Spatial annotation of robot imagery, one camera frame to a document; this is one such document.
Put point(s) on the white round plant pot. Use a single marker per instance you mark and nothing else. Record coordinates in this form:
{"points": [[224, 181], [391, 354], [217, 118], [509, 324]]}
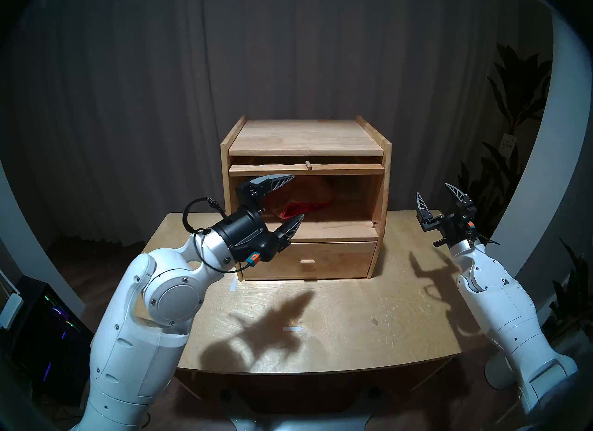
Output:
{"points": [[495, 374]]}

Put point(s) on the small white box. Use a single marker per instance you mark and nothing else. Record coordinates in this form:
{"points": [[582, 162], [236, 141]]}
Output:
{"points": [[9, 310]]}

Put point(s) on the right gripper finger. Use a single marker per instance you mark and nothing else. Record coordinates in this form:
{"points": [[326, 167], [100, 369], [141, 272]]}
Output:
{"points": [[423, 210], [463, 198]]}

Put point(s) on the light wooden cabinet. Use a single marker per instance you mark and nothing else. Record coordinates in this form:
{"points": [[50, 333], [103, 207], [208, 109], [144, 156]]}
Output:
{"points": [[305, 136]]}

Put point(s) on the black computer tower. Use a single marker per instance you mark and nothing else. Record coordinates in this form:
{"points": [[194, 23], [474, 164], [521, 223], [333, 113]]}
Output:
{"points": [[46, 337]]}

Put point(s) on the tall dark leafy plant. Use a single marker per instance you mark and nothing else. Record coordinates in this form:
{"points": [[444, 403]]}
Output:
{"points": [[519, 91]]}

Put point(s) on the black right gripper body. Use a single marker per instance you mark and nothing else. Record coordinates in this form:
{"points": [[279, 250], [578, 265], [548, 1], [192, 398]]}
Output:
{"points": [[449, 226]]}

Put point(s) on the grey pleated curtain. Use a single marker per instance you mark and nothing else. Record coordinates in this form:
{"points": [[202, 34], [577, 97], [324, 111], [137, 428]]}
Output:
{"points": [[139, 87]]}

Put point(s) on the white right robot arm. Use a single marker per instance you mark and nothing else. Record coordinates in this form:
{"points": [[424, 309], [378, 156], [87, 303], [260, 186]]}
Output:
{"points": [[505, 305]]}

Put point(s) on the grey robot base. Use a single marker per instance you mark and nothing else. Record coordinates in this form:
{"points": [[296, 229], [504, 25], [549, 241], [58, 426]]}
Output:
{"points": [[301, 423]]}

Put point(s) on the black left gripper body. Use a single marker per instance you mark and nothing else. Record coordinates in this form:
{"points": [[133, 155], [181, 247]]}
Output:
{"points": [[243, 231]]}

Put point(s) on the wooden cabinet door with knob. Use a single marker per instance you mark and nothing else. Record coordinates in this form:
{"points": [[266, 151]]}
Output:
{"points": [[343, 169]]}

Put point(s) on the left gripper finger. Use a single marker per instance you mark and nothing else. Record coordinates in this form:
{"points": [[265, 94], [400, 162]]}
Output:
{"points": [[289, 231], [268, 185]]}

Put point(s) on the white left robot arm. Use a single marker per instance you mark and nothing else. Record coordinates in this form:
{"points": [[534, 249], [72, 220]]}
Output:
{"points": [[139, 332]]}

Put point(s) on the orange and red towel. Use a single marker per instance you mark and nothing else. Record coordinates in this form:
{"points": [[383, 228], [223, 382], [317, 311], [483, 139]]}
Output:
{"points": [[301, 208]]}

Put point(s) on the low dark leafy plant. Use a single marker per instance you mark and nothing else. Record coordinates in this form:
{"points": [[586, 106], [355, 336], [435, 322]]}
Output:
{"points": [[574, 291]]}

